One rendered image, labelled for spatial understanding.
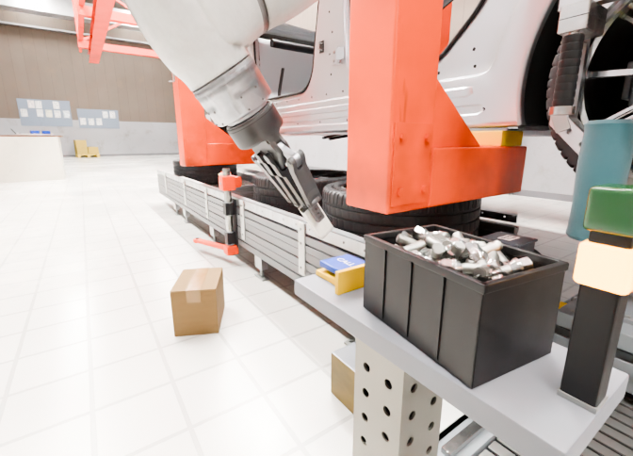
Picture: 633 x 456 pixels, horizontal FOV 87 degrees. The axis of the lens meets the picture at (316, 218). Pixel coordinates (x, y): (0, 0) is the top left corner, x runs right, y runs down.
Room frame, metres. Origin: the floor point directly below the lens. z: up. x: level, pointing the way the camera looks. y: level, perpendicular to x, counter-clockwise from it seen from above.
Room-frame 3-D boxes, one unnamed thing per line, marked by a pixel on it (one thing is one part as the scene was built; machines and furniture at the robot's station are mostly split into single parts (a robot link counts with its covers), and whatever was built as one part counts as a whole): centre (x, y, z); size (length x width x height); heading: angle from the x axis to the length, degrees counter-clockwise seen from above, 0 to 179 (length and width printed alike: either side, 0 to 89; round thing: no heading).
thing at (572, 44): (0.71, -0.50, 0.83); 0.04 x 0.04 x 0.16
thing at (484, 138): (1.20, -0.61, 0.71); 0.14 x 0.14 x 0.05; 35
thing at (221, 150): (2.69, 0.63, 0.69); 0.52 x 0.17 x 0.35; 125
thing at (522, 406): (0.45, -0.15, 0.44); 0.43 x 0.17 x 0.03; 35
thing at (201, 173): (3.70, 1.21, 0.39); 0.66 x 0.66 x 0.24
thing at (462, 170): (1.11, -0.47, 0.69); 0.52 x 0.17 x 0.35; 125
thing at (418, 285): (0.41, -0.18, 0.51); 0.20 x 0.14 x 0.13; 26
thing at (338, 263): (0.59, -0.05, 0.47); 0.07 x 0.07 x 0.02; 35
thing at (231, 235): (1.86, 0.49, 0.30); 0.09 x 0.05 x 0.50; 35
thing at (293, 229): (1.97, 0.49, 0.28); 2.47 x 0.09 x 0.22; 35
